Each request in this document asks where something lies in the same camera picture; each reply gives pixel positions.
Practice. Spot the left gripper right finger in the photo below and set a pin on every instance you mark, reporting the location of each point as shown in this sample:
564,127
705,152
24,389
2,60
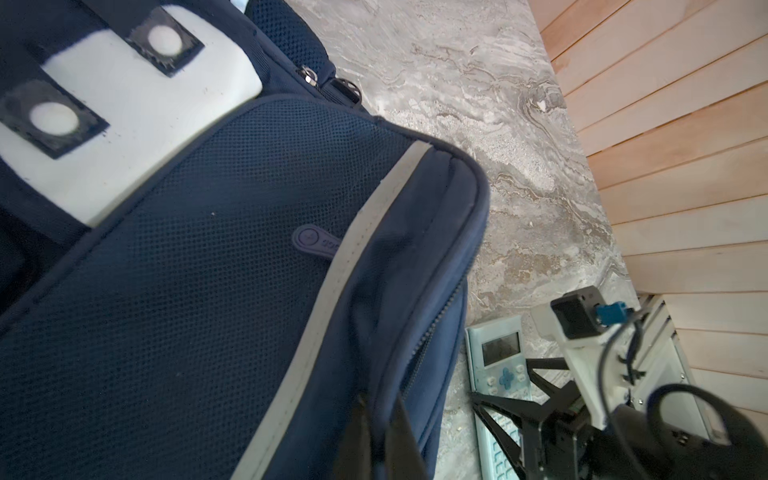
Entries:
402,456

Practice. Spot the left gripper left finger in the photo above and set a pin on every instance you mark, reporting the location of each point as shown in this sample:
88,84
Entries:
353,459

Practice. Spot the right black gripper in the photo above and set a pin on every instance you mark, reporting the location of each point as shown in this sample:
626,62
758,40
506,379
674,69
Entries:
555,436

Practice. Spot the light blue calculator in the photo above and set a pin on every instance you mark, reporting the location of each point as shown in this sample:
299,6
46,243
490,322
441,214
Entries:
497,367

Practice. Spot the navy blue student backpack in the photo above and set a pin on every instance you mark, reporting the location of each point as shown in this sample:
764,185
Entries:
209,248

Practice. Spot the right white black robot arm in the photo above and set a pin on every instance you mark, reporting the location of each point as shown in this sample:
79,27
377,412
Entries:
639,445

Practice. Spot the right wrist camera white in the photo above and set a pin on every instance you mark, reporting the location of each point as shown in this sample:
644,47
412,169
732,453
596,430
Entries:
602,342

